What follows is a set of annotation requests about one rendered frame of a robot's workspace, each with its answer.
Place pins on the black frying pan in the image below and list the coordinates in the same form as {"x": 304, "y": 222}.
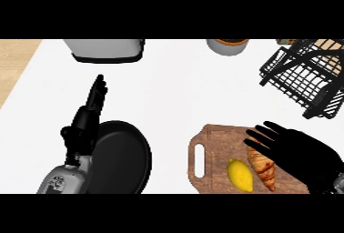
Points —
{"x": 119, "y": 157}

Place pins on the small brown object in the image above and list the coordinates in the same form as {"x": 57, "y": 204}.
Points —
{"x": 285, "y": 41}

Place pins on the brown croissant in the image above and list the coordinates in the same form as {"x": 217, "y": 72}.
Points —
{"x": 262, "y": 168}

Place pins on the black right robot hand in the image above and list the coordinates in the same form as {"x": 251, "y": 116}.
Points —
{"x": 304, "y": 153}

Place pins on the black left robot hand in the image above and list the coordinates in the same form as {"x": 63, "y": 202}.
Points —
{"x": 84, "y": 121}

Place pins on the wooden cutting board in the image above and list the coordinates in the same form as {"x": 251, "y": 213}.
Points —
{"x": 214, "y": 157}

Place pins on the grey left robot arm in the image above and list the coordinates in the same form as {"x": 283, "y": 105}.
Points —
{"x": 62, "y": 179}

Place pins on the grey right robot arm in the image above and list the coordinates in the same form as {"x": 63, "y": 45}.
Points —
{"x": 338, "y": 185}

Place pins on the grey pot with brown rim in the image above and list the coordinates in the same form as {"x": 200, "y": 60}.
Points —
{"x": 227, "y": 46}

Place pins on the grey appliance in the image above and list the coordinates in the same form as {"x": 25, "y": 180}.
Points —
{"x": 104, "y": 50}

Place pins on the yellow lemon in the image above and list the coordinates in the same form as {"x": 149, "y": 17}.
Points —
{"x": 239, "y": 175}

